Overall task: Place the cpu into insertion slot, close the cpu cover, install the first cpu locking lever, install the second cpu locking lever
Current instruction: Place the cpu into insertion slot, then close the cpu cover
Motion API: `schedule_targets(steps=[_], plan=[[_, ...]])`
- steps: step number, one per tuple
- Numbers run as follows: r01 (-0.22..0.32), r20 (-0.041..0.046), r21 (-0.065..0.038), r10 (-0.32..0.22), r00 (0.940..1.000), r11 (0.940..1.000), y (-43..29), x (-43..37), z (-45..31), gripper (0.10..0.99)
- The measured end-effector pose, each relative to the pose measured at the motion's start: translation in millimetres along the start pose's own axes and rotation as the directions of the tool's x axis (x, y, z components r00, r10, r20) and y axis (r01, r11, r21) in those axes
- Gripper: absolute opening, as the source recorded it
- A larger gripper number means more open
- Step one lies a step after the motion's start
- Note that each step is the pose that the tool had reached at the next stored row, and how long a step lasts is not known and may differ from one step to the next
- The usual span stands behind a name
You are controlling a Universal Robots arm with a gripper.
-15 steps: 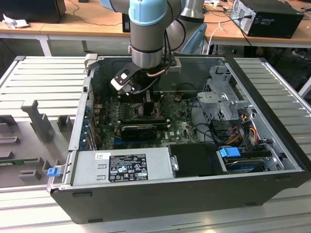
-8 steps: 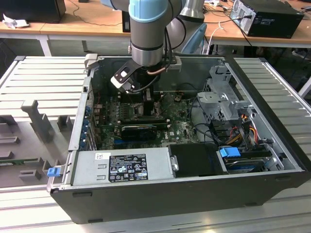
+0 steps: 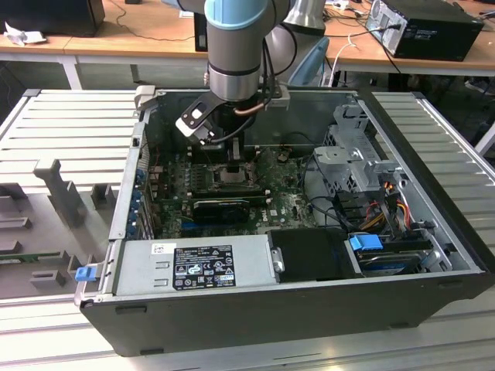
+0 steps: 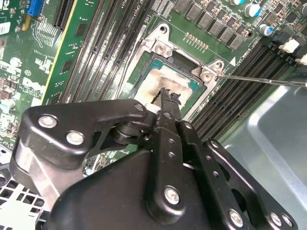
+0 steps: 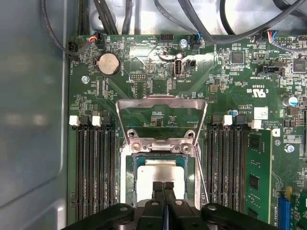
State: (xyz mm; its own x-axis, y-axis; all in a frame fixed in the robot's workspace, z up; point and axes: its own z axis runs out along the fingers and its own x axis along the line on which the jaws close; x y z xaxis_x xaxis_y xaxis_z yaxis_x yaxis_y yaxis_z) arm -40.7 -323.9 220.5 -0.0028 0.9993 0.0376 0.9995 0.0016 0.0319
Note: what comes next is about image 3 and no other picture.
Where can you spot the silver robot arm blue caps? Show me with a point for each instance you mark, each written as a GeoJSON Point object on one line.
{"type": "Point", "coordinates": [232, 58]}

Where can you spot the grey parts rack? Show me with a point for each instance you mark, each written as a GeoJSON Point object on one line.
{"type": "Point", "coordinates": [58, 185]}

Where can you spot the white power adapter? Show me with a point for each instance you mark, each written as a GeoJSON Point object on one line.
{"type": "Point", "coordinates": [340, 5]}

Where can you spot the black open PC case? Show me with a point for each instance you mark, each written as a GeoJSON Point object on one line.
{"type": "Point", "coordinates": [270, 324]}

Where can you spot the grey power supply unit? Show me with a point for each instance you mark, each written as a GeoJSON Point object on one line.
{"type": "Point", "coordinates": [135, 270]}

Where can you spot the small black upright box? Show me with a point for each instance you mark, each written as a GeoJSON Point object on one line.
{"type": "Point", "coordinates": [200, 35]}

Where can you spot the crumpled white paper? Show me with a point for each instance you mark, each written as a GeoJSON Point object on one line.
{"type": "Point", "coordinates": [23, 35]}

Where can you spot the white-clipped RAM slot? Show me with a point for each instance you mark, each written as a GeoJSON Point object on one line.
{"type": "Point", "coordinates": [232, 196]}
{"type": "Point", "coordinates": [209, 155]}

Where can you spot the blue disk carrier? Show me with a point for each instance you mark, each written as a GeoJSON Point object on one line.
{"type": "Point", "coordinates": [365, 244]}

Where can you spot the large black computer box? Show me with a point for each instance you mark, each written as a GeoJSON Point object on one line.
{"type": "Point", "coordinates": [50, 17]}

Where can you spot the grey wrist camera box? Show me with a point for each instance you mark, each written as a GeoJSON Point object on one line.
{"type": "Point", "coordinates": [281, 98]}

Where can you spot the wooden desk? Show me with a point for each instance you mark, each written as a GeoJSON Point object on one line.
{"type": "Point", "coordinates": [425, 63]}
{"type": "Point", "coordinates": [116, 46]}

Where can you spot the black graphics card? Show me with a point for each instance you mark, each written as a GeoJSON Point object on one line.
{"type": "Point", "coordinates": [220, 212]}

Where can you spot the round coin battery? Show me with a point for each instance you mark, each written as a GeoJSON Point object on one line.
{"type": "Point", "coordinates": [282, 157]}

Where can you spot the black desktop computer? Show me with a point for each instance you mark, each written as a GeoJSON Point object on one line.
{"type": "Point", "coordinates": [437, 38]}

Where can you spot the blue plastic release latch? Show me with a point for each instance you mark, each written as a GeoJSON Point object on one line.
{"type": "Point", "coordinates": [85, 274]}

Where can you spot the green motherboard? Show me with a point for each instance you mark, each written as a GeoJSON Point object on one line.
{"type": "Point", "coordinates": [286, 208]}

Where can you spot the green RAM stick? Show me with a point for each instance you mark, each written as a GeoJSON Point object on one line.
{"type": "Point", "coordinates": [23, 256]}

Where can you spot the black-clipped RAM slot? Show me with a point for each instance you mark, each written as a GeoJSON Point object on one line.
{"type": "Point", "coordinates": [209, 152]}
{"type": "Point", "coordinates": [209, 160]}
{"type": "Point", "coordinates": [228, 189]}

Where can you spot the CPU socket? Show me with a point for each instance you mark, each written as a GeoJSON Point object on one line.
{"type": "Point", "coordinates": [215, 178]}

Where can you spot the grey plastic case latch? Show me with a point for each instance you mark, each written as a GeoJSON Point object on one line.
{"type": "Point", "coordinates": [145, 96]}

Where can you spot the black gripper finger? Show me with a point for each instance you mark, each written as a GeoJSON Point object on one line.
{"type": "Point", "coordinates": [237, 164]}

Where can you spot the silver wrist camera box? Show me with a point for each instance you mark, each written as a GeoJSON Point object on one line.
{"type": "Point", "coordinates": [193, 123]}

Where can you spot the silver hard disk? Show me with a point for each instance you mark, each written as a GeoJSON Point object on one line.
{"type": "Point", "coordinates": [386, 263]}

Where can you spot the silver metal drive cage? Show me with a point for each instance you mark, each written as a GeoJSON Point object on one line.
{"type": "Point", "coordinates": [340, 162]}

